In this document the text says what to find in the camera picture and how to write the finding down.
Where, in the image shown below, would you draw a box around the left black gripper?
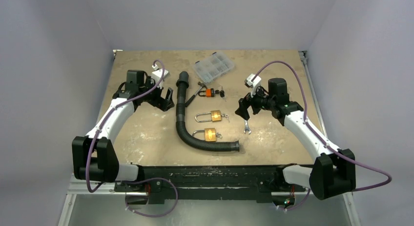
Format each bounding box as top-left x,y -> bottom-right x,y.
139,76 -> 174,111

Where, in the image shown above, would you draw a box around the brass padlock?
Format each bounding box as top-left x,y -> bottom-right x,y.
192,128 -> 223,142
194,110 -> 230,123

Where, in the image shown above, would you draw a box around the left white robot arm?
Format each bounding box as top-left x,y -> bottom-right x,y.
72,68 -> 174,191

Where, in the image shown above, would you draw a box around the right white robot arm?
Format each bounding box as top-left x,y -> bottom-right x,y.
235,74 -> 356,200

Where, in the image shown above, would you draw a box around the silver wrench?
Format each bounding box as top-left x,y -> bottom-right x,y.
244,120 -> 251,135

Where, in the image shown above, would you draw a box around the black keys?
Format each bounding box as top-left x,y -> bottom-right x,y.
215,86 -> 226,102

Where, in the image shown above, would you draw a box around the orange padlock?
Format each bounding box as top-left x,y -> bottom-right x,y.
198,88 -> 216,98

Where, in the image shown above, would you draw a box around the clear plastic organizer box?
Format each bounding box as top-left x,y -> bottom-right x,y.
193,51 -> 235,83

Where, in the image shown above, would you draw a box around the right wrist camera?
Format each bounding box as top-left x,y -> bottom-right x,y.
245,74 -> 261,98

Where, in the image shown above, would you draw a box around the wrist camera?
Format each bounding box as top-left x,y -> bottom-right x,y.
245,74 -> 261,98
151,63 -> 170,89

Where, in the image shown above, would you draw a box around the black corrugated hose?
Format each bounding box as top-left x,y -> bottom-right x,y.
175,71 -> 241,153

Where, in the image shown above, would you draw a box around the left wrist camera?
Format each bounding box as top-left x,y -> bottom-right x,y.
151,63 -> 170,89

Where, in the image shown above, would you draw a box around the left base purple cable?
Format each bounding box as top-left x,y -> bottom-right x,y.
124,177 -> 179,219

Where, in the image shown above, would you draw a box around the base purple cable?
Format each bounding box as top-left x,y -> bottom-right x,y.
273,187 -> 312,213
124,177 -> 179,219

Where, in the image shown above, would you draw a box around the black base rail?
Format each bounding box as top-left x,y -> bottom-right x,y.
114,165 -> 306,204

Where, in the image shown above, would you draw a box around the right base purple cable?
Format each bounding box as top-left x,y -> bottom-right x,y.
273,187 -> 312,213

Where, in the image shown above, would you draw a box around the aluminium frame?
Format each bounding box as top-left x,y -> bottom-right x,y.
58,172 -> 361,226

